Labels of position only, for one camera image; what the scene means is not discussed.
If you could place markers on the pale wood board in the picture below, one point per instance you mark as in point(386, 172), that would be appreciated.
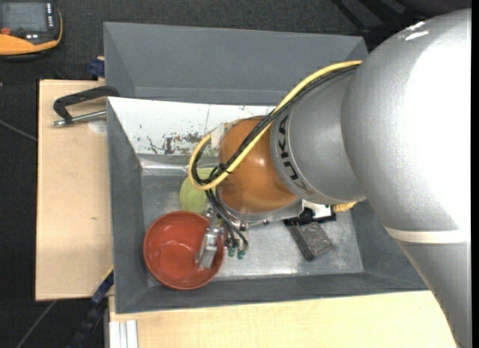
point(71, 197)

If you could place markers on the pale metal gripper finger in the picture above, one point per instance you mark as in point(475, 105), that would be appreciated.
point(221, 240)
point(209, 243)

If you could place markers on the light green plate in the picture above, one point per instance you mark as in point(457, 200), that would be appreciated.
point(191, 195)

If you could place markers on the red bowl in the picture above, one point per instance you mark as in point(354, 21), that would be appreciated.
point(172, 249)

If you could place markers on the grey metal bin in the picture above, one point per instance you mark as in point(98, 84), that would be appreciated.
point(224, 62)

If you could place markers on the dark grey flat block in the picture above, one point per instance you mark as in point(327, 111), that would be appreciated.
point(313, 242)

